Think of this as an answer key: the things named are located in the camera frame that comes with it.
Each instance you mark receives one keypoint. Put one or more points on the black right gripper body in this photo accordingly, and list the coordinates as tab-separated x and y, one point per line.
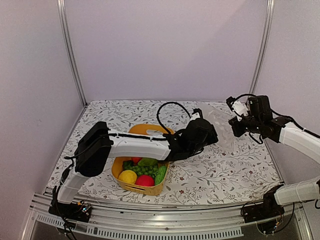
253	126

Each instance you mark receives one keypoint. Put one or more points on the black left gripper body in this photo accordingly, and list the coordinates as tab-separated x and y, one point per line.
212	139

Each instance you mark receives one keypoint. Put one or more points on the clear zip top bag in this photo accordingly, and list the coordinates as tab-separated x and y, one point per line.
217	116

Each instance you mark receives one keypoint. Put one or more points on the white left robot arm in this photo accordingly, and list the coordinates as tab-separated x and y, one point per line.
100	143

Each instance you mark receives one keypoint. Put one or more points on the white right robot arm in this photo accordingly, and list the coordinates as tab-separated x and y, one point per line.
281	130

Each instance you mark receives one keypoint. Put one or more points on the green toy cucumber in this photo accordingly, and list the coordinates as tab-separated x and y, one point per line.
160	175

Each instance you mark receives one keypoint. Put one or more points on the green toy grapes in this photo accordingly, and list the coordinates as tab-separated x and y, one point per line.
145	170

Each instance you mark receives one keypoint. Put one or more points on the green toy cabbage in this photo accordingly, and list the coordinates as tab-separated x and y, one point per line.
147	162

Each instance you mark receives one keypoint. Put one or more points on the floral tablecloth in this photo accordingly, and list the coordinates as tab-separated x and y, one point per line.
214	177

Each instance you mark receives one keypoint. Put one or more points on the orange toy carrot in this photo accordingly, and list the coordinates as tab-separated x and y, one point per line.
135	160

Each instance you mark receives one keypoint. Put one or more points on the red toy apple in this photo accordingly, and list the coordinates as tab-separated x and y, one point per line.
145	180

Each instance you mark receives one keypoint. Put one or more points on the green toy broccoli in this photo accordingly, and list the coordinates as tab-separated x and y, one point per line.
128	165

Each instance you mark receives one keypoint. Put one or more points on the yellow toy lemon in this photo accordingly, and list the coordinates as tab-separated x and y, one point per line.
128	176

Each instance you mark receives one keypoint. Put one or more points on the yellow plastic basket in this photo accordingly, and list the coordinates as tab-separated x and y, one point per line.
140	156

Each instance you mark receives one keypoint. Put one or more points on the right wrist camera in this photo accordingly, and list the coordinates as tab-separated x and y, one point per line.
240	109

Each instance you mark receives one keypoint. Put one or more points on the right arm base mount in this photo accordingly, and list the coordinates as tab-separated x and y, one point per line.
253	212

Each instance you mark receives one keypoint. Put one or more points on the right aluminium frame post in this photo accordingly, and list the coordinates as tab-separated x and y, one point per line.
263	45

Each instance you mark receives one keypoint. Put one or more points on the aluminium frame post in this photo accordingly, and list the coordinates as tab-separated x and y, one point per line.
61	7
263	45

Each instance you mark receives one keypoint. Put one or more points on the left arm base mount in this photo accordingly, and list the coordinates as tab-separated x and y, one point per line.
79	211

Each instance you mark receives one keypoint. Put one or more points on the left aluminium frame post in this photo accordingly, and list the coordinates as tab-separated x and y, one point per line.
61	7

